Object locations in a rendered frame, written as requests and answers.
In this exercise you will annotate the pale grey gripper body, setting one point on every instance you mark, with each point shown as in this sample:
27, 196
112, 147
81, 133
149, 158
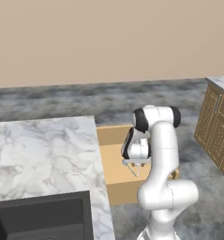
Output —
136, 162

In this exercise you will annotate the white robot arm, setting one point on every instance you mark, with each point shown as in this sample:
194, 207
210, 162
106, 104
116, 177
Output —
161, 146

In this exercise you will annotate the open tan wooden drawer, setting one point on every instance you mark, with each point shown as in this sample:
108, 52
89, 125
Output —
115, 162

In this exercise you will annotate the brown wooden cabinet run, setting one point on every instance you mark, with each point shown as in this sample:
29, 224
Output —
215, 131

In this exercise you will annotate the black sink basin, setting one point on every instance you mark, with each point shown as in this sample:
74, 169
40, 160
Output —
44, 218

